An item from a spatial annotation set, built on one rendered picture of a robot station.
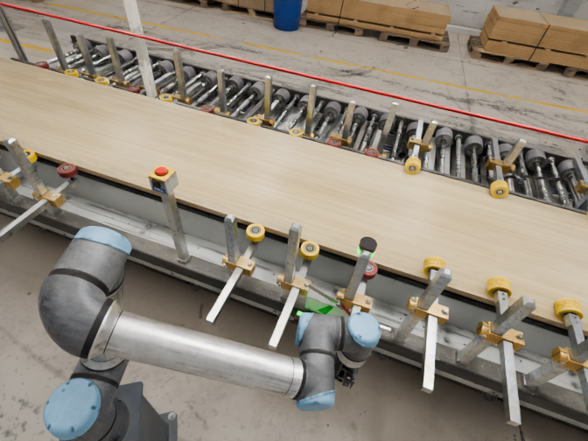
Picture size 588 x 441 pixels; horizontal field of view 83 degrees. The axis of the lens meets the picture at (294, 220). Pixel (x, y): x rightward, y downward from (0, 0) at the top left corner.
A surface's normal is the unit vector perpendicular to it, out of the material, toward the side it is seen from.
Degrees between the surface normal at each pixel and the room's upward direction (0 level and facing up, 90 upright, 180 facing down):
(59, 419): 5
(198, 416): 0
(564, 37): 90
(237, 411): 0
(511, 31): 90
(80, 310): 20
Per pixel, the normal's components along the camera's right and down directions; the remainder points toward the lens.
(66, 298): 0.22, -0.47
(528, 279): 0.08, -0.68
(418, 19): -0.26, 0.69
